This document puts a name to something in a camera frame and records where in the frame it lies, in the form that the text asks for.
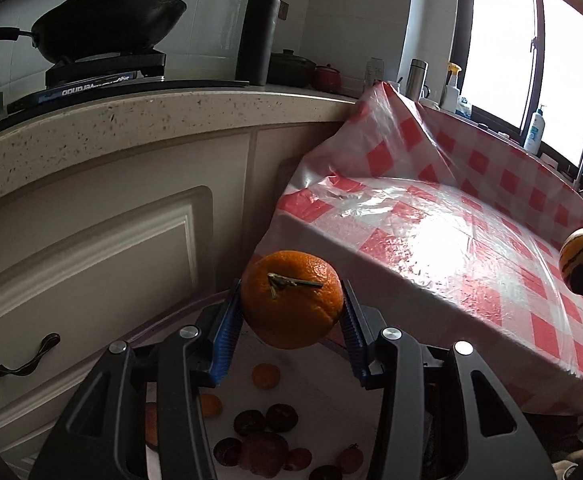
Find red white checkered tablecloth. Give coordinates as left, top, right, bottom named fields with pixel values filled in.
left=255, top=84, right=583, bottom=414

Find white detergent bottle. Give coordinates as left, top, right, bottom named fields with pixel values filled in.
left=523, top=105, right=545, bottom=156

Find large orange mandarin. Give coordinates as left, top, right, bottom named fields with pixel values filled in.
left=241, top=250, right=343, bottom=350

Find black tall cylinder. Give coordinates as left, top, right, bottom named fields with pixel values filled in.
left=235, top=0, right=288, bottom=86

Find dark water chestnut rough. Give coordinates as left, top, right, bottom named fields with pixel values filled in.
left=233, top=410, right=267, bottom=439

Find white spray bottle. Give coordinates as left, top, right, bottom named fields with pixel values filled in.
left=439, top=63, right=462, bottom=114

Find dark water chestnut sprouted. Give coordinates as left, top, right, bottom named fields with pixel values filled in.
left=212, top=437, right=243, bottom=468

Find small orange mandarin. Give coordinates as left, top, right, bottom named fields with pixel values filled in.
left=252, top=363, right=282, bottom=390

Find black wok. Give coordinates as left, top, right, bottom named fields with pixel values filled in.
left=0, top=0, right=186, bottom=64

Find dark red round tomato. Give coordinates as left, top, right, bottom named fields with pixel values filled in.
left=334, top=444, right=364, bottom=474

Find yellow striped pepino melon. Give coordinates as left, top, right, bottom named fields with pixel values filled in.
left=558, top=228, right=583, bottom=287

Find wall power socket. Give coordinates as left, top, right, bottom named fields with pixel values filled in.
left=364, top=58, right=385, bottom=89

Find dark red apple with stem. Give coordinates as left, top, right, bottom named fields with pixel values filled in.
left=238, top=432, right=290, bottom=479

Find stainless steel thermos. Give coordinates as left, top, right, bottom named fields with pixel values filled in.
left=404, top=58, right=429, bottom=102

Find cabinet drawer handle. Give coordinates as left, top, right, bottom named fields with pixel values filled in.
left=0, top=331, right=62, bottom=380

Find dark clay pot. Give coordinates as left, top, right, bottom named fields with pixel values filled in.
left=267, top=49, right=316, bottom=88

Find white fruit tray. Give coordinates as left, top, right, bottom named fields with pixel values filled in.
left=126, top=288, right=388, bottom=480

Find gas stove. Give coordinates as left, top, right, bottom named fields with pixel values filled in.
left=6, top=49, right=250, bottom=111

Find red oval tomato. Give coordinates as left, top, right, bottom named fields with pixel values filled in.
left=283, top=448, right=313, bottom=472

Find red small pot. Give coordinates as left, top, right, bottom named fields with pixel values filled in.
left=312, top=64, right=341, bottom=93

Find dark water chestnut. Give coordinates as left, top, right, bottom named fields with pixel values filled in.
left=264, top=403, right=299, bottom=434

